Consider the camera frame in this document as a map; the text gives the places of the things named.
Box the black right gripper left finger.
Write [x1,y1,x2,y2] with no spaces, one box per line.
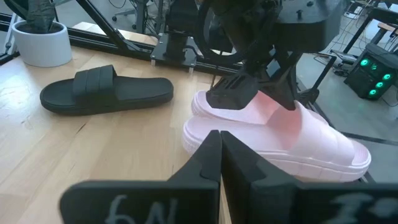
[60,129,223,224]

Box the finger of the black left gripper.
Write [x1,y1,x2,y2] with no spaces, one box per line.
[263,52,303,112]
[205,72,261,111]

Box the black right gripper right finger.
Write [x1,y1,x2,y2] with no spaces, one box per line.
[221,130,398,224]

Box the white slide sandal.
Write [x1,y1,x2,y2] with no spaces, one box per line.
[190,89,282,126]

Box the pink slide sandal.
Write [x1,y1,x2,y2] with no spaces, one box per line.
[182,101,373,184]

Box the black slide sandal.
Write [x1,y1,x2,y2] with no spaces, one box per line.
[39,64,175,117]

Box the black office desk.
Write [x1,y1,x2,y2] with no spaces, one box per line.
[341,6,398,55]

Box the computer tower with green lights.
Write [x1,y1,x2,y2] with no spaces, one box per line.
[343,43,398,101]

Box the office chair base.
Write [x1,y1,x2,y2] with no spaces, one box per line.
[111,0,147,30]

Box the teal spiky plant white pot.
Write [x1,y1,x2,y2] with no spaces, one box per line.
[11,0,73,68]

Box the black aluminium table frame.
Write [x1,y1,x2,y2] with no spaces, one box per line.
[0,0,249,77]

